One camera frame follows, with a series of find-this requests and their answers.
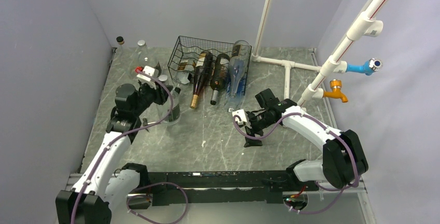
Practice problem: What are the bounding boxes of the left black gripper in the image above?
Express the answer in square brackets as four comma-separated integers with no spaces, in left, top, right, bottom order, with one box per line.
[132,79,173,117]

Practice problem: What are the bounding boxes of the clear bottle silver cap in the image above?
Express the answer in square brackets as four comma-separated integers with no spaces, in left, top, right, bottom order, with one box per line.
[137,40,162,76]

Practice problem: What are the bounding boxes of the clear bottle blue medallion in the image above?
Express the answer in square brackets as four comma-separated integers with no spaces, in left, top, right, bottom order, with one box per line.
[116,36,137,80]

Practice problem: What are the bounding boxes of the clear bottle dark neck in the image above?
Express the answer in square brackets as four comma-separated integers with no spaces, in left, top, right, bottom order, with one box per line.
[157,74,181,126]

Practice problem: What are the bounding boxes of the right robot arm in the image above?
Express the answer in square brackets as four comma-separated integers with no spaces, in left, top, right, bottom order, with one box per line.
[232,89,369,190]

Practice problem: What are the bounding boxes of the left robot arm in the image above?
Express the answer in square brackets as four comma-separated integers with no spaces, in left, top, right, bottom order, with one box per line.
[56,83,173,223]

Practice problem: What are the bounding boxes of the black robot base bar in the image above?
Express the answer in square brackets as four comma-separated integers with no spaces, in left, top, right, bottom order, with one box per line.
[130,170,318,206]

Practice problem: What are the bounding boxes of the lower bottle black gold cap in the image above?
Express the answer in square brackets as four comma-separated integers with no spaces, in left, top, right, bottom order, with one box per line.
[173,58,196,86]

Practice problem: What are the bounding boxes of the dark wine bottle gold cap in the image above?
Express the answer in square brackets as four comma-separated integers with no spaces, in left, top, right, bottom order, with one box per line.
[190,51,214,109]

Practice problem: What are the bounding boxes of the lower bottle silver cap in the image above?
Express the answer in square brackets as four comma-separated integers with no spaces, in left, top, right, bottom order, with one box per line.
[210,53,230,105]

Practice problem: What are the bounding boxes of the blue tinted clear bottle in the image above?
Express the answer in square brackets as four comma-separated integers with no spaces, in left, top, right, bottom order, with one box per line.
[225,40,251,113]

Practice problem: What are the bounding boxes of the small black hammer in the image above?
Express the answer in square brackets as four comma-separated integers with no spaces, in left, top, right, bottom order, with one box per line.
[142,118,149,132]

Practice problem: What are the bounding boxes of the orange faucet tap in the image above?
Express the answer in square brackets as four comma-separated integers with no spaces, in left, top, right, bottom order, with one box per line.
[323,79,348,103]

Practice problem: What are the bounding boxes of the blue faucet tap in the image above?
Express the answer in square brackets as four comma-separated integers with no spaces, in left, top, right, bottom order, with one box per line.
[346,58,382,76]

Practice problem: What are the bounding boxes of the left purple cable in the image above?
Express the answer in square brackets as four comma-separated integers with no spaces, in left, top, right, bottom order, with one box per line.
[70,72,189,224]

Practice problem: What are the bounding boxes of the purple cable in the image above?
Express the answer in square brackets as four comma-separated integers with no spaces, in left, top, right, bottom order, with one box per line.
[70,72,189,224]
[233,112,361,216]

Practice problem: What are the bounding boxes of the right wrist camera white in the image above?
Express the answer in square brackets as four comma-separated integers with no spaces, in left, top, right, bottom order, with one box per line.
[231,109,249,127]

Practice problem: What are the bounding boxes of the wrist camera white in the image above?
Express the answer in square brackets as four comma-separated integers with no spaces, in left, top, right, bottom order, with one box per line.
[231,109,249,127]
[134,66,158,89]

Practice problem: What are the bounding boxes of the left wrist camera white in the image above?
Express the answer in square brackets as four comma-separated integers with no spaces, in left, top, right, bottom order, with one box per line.
[134,66,158,89]

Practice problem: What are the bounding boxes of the black wire wine rack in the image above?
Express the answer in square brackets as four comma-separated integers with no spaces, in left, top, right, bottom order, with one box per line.
[167,36,234,82]

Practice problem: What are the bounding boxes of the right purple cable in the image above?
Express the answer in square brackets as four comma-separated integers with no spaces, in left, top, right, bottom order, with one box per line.
[233,112,361,216]

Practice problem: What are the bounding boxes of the white pvc pipe frame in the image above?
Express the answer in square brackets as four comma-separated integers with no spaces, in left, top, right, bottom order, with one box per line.
[251,0,397,107]

